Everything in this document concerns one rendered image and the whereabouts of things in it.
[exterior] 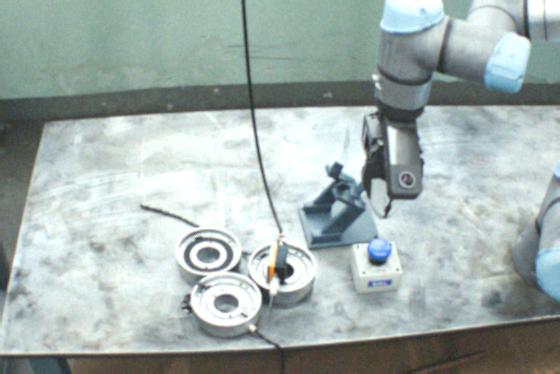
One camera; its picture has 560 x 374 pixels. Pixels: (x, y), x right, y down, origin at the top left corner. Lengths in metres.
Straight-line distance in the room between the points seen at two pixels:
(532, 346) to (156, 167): 0.84
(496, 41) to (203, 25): 1.91
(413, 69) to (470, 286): 0.44
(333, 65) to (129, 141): 1.53
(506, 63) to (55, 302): 0.77
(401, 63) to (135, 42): 1.91
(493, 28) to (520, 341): 0.77
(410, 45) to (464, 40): 0.07
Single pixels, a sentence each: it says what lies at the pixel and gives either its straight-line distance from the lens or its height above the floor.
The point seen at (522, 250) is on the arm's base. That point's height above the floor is 0.84.
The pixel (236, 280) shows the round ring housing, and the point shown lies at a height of 0.83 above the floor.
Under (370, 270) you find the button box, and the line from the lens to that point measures 1.09.
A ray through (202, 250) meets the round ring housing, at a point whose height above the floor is 0.82.
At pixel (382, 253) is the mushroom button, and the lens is 1.08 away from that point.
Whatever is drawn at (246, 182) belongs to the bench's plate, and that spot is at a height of 0.80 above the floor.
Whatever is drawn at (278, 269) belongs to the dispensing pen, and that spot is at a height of 0.87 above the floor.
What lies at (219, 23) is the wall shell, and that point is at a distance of 2.65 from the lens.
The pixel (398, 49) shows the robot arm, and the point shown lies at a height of 1.23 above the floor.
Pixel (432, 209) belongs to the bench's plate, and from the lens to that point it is 1.28.
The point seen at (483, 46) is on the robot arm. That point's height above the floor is 1.26.
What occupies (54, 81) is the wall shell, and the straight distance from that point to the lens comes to 2.82.
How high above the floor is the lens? 1.66
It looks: 42 degrees down
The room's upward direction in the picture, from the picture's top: 2 degrees clockwise
